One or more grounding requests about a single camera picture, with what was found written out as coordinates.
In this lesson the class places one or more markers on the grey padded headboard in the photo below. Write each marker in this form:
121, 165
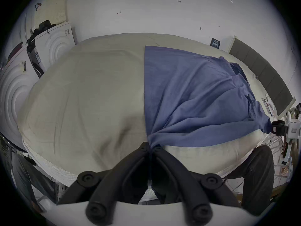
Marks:
263, 74

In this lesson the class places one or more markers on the dark blue shirt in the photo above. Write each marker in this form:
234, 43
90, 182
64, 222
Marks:
192, 95

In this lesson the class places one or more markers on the small white card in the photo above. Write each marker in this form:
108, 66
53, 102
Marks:
270, 106

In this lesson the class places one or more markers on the bed with beige sheet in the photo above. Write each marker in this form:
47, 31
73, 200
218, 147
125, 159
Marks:
89, 98

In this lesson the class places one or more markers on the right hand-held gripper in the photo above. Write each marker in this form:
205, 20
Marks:
294, 129

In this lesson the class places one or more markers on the cream perforated board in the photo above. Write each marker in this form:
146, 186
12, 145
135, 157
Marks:
50, 9

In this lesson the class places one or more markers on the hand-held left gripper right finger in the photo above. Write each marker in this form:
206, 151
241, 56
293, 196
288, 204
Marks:
185, 185

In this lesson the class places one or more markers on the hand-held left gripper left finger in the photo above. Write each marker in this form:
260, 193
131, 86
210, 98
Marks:
112, 182

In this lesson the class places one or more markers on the person's legs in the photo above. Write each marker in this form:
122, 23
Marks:
258, 173

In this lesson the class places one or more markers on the black bag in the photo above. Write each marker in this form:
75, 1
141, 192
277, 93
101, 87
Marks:
41, 29

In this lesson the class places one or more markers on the dark wall sign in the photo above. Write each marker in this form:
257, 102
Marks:
215, 43

